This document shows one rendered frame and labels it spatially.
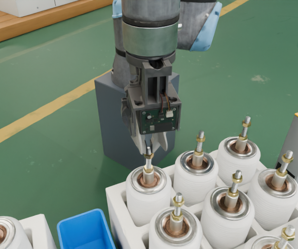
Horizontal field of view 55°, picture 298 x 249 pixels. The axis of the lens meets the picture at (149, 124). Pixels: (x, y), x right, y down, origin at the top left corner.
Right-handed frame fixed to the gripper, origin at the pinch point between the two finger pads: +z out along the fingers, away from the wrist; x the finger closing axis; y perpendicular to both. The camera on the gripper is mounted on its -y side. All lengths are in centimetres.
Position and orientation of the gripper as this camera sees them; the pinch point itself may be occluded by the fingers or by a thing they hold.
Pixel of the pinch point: (148, 145)
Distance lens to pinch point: 54.5
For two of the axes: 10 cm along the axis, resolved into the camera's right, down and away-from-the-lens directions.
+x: 9.8, -1.2, 1.5
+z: 0.0, 7.9, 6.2
